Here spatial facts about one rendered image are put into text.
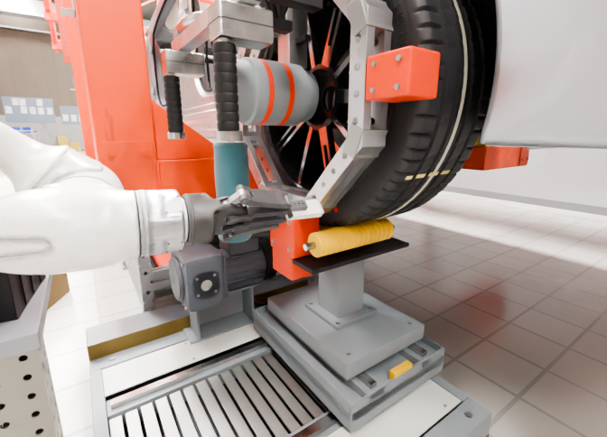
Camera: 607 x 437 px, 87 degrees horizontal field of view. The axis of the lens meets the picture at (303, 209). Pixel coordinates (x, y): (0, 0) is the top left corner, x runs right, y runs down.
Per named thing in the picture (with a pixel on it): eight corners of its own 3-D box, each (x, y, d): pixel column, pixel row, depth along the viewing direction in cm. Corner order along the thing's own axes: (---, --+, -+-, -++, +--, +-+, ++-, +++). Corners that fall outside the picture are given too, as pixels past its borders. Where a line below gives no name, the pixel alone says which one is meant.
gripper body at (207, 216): (182, 256, 48) (242, 247, 52) (191, 227, 41) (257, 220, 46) (174, 214, 51) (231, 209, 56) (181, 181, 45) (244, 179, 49)
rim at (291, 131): (345, -7, 97) (310, 149, 122) (279, -29, 84) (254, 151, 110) (502, 13, 64) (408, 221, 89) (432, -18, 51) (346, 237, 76)
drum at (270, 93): (322, 125, 75) (322, 60, 72) (236, 124, 63) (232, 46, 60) (289, 126, 86) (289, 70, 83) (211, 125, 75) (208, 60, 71)
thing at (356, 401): (442, 373, 94) (445, 343, 92) (350, 437, 74) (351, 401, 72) (332, 302, 134) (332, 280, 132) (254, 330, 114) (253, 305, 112)
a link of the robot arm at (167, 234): (142, 236, 38) (194, 230, 41) (134, 175, 42) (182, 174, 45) (140, 268, 45) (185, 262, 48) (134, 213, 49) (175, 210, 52)
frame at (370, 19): (382, 228, 63) (401, -100, 51) (358, 234, 60) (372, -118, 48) (257, 190, 107) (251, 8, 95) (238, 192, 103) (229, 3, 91)
